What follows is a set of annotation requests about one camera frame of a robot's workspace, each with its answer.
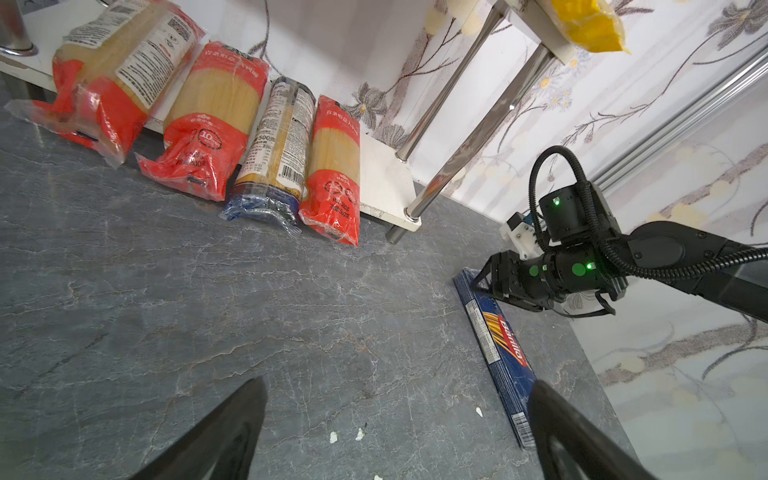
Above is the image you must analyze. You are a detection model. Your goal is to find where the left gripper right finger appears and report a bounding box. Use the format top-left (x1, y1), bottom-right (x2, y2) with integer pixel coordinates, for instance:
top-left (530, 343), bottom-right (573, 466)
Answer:
top-left (528, 380), bottom-right (653, 479)

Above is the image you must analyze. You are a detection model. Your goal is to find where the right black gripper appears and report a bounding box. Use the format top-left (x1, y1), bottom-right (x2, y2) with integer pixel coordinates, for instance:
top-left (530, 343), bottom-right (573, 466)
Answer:
top-left (470, 248), bottom-right (575, 312)

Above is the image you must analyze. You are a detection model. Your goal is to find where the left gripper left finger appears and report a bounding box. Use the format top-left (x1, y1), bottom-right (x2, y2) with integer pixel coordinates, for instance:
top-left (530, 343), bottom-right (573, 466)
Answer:
top-left (133, 376), bottom-right (268, 479)

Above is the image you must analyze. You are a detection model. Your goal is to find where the blue Barilla spaghetti box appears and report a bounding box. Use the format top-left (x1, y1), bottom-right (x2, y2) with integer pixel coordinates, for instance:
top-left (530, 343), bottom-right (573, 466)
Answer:
top-left (453, 268), bottom-right (536, 449)

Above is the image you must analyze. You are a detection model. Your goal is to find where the red Barilla spaghetti bag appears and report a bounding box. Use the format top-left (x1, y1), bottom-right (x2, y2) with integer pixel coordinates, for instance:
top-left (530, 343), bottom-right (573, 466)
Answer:
top-left (299, 96), bottom-right (361, 246)

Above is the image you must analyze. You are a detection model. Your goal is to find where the long yellow spaghetti bag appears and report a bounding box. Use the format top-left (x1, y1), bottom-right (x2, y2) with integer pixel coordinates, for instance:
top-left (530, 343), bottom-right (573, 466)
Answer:
top-left (537, 0), bottom-right (629, 53)

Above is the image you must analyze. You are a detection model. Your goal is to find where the red spaghetti bag white label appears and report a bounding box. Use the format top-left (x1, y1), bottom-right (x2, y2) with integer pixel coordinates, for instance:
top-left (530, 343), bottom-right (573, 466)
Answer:
top-left (6, 1), bottom-right (205, 167)

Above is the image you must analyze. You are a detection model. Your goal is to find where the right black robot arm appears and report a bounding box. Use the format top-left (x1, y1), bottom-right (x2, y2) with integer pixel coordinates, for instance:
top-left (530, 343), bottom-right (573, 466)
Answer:
top-left (470, 185), bottom-right (767, 321)

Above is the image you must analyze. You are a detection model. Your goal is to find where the white two-tier shelf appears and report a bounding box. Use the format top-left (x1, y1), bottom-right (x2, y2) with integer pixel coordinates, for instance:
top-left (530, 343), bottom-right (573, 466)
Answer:
top-left (1, 1), bottom-right (575, 244)

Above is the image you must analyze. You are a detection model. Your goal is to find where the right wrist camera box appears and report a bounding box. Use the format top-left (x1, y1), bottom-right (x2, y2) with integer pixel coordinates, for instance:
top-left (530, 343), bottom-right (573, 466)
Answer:
top-left (500, 212), bottom-right (544, 260)

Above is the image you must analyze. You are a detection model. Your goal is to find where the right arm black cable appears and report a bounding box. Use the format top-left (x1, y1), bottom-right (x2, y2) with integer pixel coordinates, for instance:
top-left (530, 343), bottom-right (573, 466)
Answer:
top-left (527, 145), bottom-right (768, 281)

